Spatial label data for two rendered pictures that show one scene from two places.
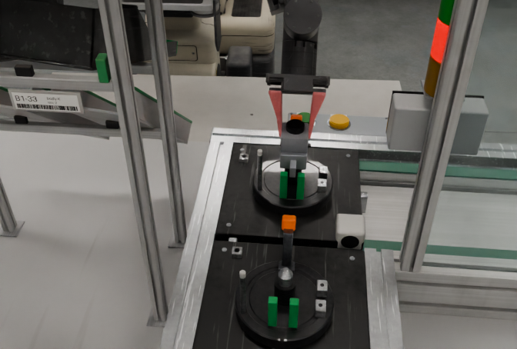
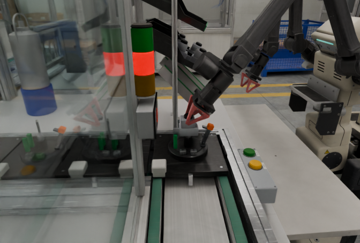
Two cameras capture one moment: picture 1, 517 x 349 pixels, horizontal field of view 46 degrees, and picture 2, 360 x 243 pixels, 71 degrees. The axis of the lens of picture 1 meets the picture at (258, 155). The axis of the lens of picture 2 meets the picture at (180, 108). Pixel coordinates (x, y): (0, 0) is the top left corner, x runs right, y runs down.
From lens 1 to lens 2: 1.07 m
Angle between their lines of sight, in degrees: 70
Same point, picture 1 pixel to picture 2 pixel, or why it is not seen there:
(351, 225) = (157, 163)
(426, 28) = not seen: outside the picture
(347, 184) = (195, 167)
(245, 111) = (277, 153)
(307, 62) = (204, 91)
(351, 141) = (240, 171)
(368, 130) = (255, 177)
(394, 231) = (179, 200)
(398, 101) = not seen: hidden behind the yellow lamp
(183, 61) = (316, 136)
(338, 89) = (335, 189)
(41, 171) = not seen: hidden behind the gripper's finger
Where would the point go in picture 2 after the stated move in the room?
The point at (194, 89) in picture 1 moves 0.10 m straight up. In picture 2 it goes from (283, 136) to (286, 117)
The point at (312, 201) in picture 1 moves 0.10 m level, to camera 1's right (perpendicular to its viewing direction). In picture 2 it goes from (172, 151) to (175, 170)
